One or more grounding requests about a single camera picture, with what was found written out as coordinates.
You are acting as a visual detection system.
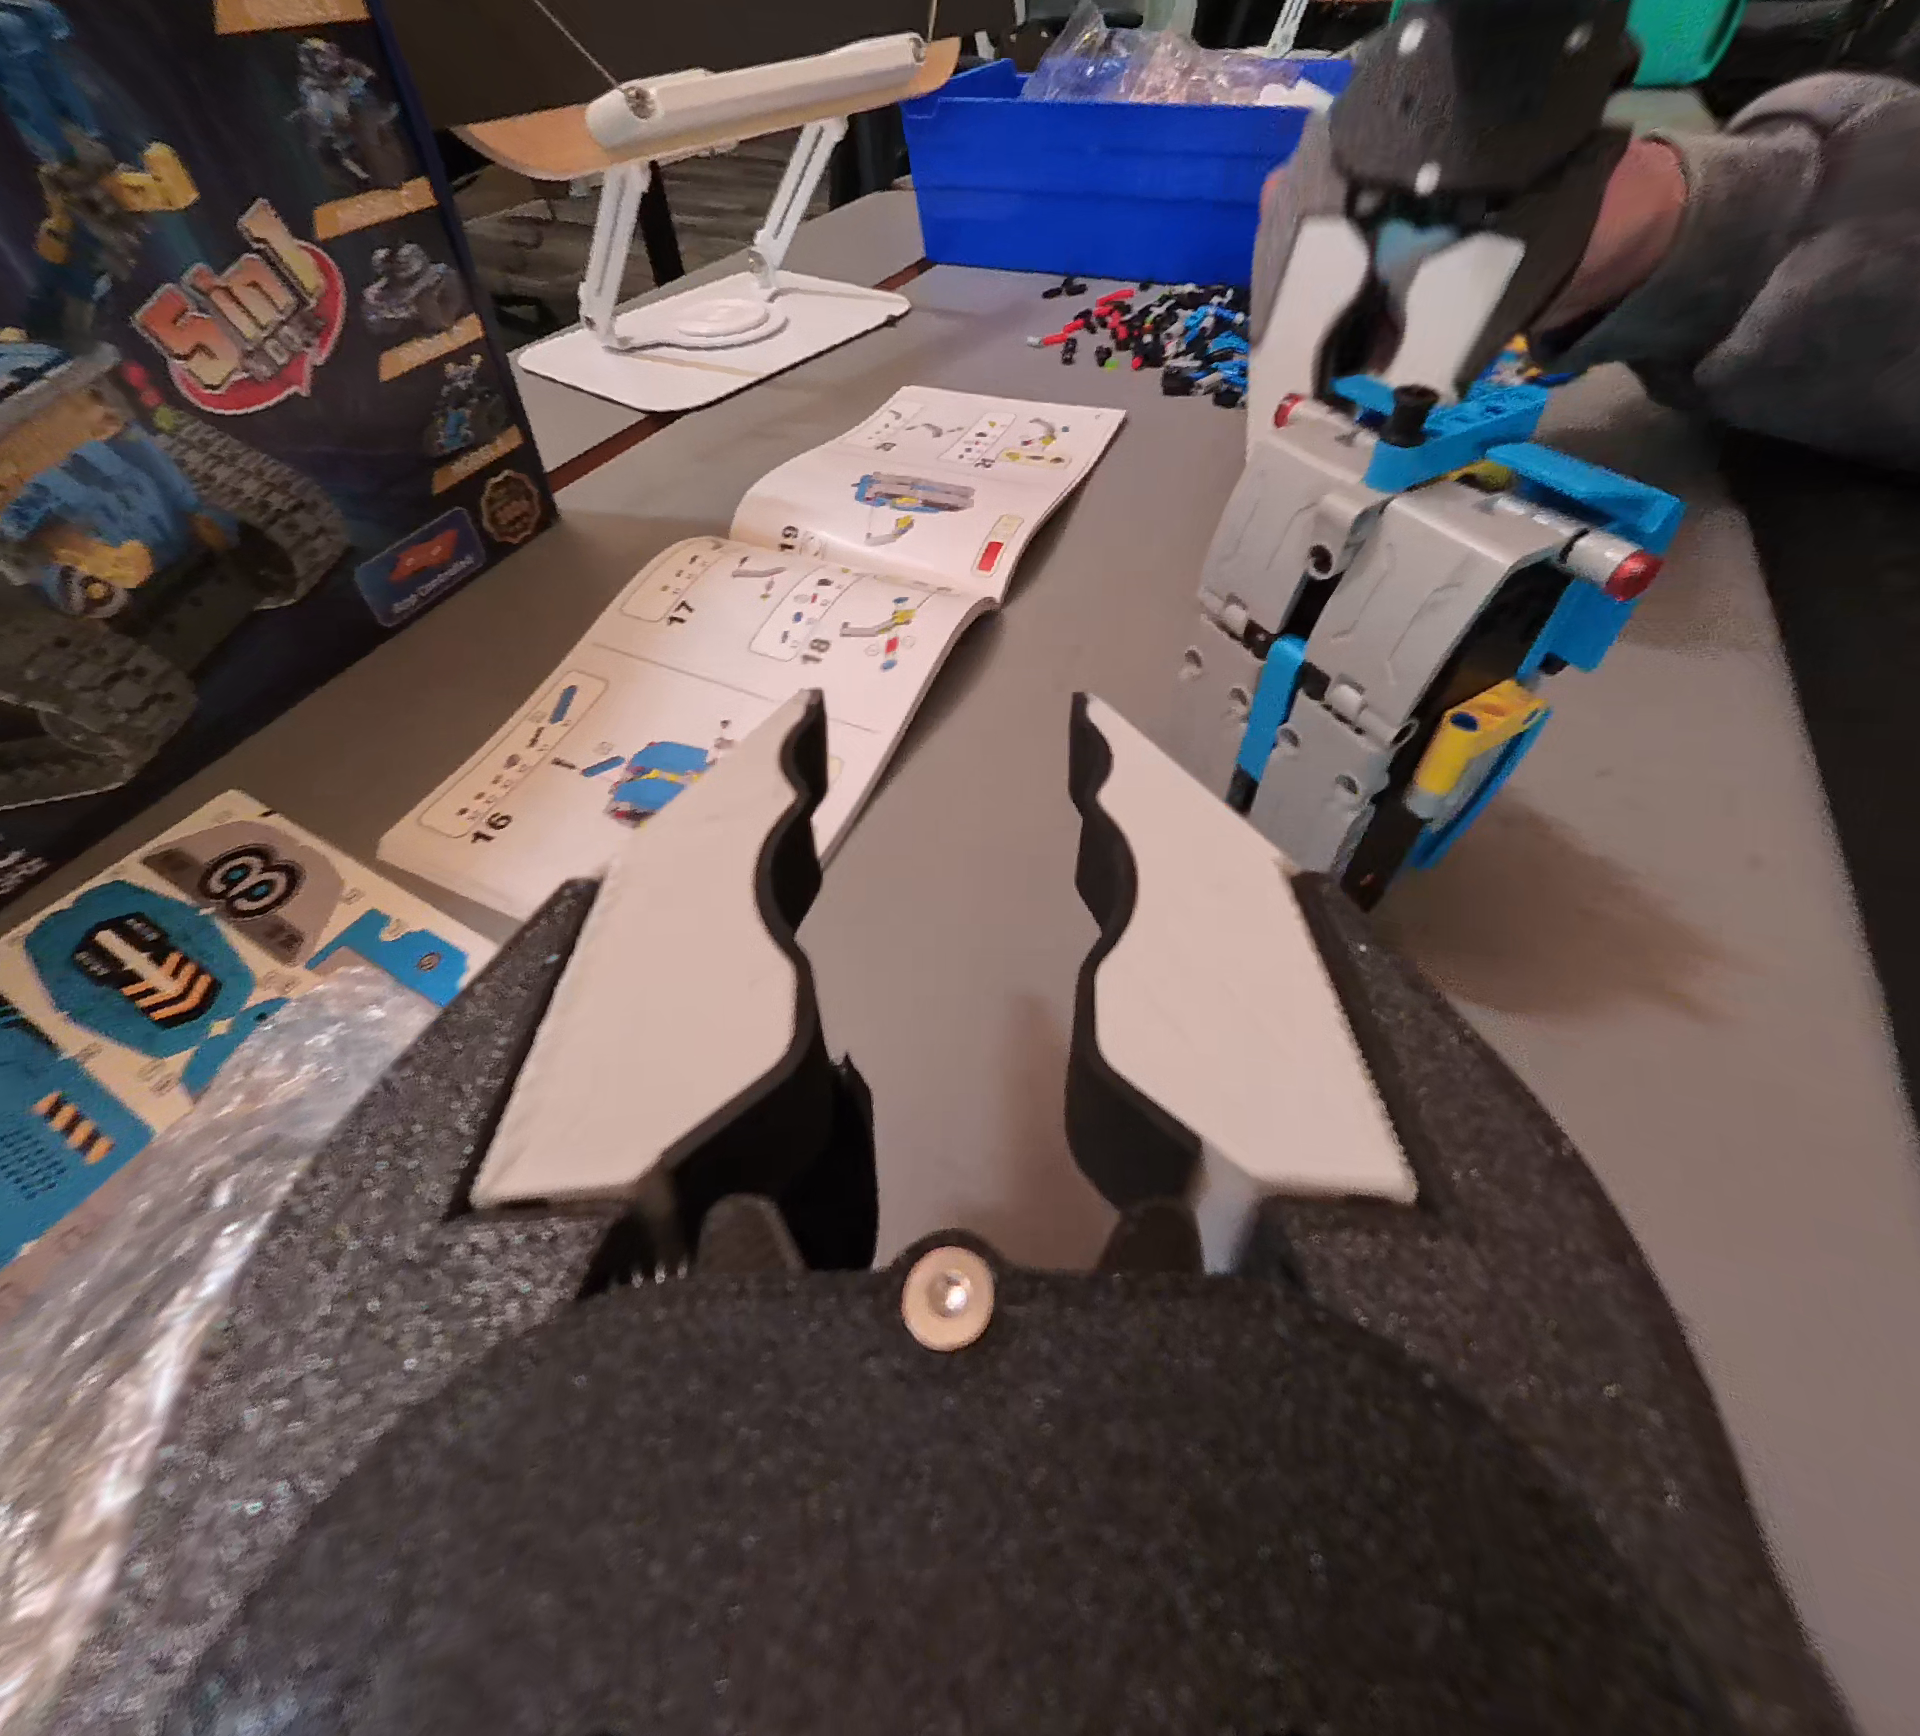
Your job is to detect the white adjustable stand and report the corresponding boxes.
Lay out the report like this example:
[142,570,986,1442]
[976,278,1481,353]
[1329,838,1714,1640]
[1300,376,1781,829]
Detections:
[379,0,962,419]

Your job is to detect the grey desk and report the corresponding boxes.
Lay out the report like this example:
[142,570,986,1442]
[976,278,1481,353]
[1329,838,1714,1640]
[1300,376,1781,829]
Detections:
[0,183,1920,1736]

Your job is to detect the pile of small brick parts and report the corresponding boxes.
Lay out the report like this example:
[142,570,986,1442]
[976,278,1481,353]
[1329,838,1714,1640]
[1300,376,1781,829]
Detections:
[1027,278,1579,411]

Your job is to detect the person's right hand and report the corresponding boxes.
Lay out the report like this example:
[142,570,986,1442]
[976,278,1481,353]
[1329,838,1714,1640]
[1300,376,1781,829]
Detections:
[1543,134,1690,338]

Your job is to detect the blue brick toy car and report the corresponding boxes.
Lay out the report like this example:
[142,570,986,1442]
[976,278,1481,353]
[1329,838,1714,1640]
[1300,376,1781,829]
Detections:
[1170,374,1687,910]

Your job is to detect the dark robot kit box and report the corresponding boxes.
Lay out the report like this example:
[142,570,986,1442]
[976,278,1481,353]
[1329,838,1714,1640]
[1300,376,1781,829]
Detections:
[0,0,560,898]

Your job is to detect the person's right forearm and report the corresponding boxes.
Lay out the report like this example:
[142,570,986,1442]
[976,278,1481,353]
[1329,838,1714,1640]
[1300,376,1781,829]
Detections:
[1560,71,1920,478]

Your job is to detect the dark dotted cloth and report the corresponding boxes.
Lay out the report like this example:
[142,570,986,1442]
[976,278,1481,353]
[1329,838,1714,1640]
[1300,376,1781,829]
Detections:
[1717,408,1920,1018]

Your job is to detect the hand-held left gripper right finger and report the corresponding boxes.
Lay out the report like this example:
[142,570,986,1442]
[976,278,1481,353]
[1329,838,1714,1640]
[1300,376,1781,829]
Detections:
[1063,693,1420,1281]

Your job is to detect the crumpled clear plastic bag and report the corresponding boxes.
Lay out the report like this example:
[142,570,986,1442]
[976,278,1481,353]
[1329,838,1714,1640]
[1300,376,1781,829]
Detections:
[0,962,453,1736]
[1021,0,1326,114]

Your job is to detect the blue brick beam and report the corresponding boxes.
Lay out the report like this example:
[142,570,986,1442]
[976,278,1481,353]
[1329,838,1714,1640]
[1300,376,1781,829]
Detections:
[1363,374,1551,497]

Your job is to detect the blue printed leaflet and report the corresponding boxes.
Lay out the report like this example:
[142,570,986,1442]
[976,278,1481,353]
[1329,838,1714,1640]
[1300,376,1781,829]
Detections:
[0,790,500,1274]

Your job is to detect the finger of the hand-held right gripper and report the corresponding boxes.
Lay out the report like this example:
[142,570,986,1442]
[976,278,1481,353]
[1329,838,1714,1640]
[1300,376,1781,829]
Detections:
[1261,213,1381,407]
[1395,230,1533,404]

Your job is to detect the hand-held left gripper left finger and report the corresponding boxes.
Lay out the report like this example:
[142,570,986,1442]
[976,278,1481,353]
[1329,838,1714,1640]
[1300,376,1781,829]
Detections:
[468,689,837,1214]

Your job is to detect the open instruction booklet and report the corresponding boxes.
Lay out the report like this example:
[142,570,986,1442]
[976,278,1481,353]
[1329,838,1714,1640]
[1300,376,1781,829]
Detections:
[379,386,1131,921]

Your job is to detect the blue storage bin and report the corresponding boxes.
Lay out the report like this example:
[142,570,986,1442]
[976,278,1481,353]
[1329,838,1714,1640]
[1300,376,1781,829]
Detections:
[900,57,1353,290]

